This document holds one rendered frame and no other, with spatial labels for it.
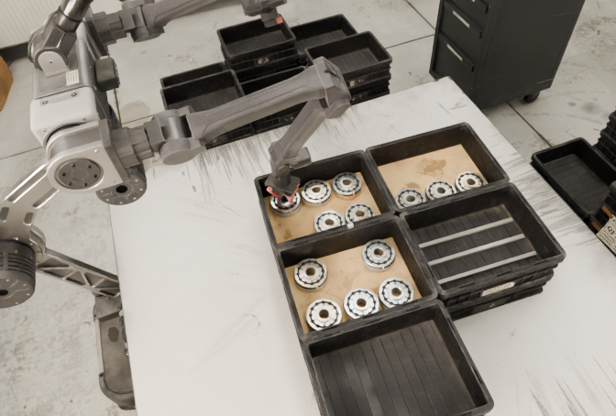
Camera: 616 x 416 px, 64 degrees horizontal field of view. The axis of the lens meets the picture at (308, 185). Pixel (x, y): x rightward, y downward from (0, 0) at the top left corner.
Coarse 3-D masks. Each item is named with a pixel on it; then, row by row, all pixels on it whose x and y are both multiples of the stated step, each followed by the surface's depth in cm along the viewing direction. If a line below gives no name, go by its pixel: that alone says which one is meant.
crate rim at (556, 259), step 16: (480, 192) 156; (416, 208) 154; (432, 208) 154; (528, 208) 151; (544, 224) 147; (560, 256) 140; (432, 272) 139; (512, 272) 137; (528, 272) 139; (464, 288) 135
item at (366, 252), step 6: (372, 240) 155; (378, 240) 155; (384, 240) 155; (366, 246) 154; (372, 246) 154; (384, 246) 153; (390, 246) 153; (366, 252) 153; (390, 252) 152; (366, 258) 151; (372, 258) 151; (384, 258) 151; (390, 258) 151; (372, 264) 150; (378, 264) 150; (384, 264) 149
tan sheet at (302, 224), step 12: (300, 192) 174; (360, 192) 172; (336, 204) 169; (348, 204) 169; (372, 204) 168; (276, 216) 168; (300, 216) 167; (312, 216) 167; (360, 216) 165; (276, 228) 164; (288, 228) 164; (300, 228) 164; (312, 228) 164; (276, 240) 161
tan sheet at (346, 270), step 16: (336, 256) 156; (352, 256) 156; (400, 256) 155; (288, 272) 154; (336, 272) 152; (352, 272) 152; (368, 272) 152; (384, 272) 151; (400, 272) 151; (336, 288) 149; (352, 288) 149; (368, 288) 148; (416, 288) 147; (304, 304) 146; (304, 320) 143
